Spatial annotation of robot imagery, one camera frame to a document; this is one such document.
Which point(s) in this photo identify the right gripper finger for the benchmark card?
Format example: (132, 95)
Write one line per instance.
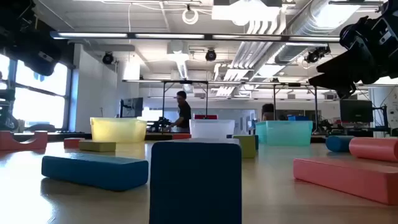
(348, 90)
(342, 70)

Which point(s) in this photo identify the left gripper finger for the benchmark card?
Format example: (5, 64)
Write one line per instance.
(42, 53)
(43, 68)

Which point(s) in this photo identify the person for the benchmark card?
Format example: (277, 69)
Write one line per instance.
(268, 112)
(185, 113)

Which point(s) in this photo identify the bright window pane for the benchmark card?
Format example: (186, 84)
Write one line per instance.
(3, 68)
(40, 102)

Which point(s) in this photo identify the long ceiling light bar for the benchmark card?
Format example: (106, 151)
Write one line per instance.
(93, 35)

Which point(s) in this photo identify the red cylinder block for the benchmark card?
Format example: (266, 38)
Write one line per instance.
(373, 149)

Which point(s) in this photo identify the clear plastic bin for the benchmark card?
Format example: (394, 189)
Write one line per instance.
(211, 129)

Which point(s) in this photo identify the black computer monitor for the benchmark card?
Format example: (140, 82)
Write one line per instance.
(133, 107)
(356, 111)

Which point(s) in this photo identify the green rectangular block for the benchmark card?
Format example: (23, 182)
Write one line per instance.
(97, 146)
(245, 146)

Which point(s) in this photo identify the blue box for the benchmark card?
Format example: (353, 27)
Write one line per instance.
(298, 118)

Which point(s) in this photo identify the black equipment stand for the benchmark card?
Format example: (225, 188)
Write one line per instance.
(7, 119)

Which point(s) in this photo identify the black aluminium table frame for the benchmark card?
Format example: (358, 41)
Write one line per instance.
(56, 137)

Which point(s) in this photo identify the black metal station frame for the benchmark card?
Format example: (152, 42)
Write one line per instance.
(316, 102)
(163, 93)

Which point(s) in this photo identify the yellow plastic bin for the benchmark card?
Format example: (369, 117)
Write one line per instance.
(118, 130)

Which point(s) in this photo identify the teal plastic bin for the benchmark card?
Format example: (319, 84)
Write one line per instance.
(284, 133)

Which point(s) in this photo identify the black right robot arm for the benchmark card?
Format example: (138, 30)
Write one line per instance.
(391, 7)

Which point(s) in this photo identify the red arch block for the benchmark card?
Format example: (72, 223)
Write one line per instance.
(9, 143)

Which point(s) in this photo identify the blue cylinder block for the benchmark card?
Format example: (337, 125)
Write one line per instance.
(339, 143)

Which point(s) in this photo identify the background black robot arm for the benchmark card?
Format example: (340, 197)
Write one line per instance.
(160, 123)

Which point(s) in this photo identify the silver ventilation duct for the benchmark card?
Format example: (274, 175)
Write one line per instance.
(311, 28)

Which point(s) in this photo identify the red rectangular block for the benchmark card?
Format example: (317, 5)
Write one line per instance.
(345, 179)
(71, 143)

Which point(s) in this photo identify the red cube block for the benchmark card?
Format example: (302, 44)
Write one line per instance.
(181, 136)

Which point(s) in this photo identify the black ceiling camera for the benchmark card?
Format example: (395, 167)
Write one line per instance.
(108, 58)
(317, 54)
(211, 55)

